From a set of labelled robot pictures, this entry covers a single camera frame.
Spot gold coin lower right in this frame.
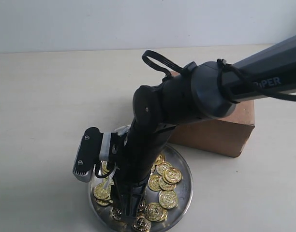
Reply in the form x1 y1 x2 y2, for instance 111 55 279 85
158 190 178 209

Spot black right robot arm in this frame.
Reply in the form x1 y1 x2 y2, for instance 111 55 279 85
114 36 296 218

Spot gold coin bottom front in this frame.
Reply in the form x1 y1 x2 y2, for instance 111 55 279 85
132 214 151 232

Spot gold coin bottom centre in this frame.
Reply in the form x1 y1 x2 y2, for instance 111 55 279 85
144 202 163 221

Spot gold coin right stack top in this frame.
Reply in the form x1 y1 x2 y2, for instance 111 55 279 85
163 167 182 184

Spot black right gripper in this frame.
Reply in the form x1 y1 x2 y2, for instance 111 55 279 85
111 119 175 220

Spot gold coin far left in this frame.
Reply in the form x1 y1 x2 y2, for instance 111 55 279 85
93 182 111 200

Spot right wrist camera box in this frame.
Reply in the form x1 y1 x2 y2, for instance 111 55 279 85
73 127 121 183

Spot round steel plate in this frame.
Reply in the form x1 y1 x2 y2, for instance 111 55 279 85
89 145 193 232

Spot brown cardboard coin box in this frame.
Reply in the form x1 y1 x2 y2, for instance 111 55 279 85
163 70 255 158

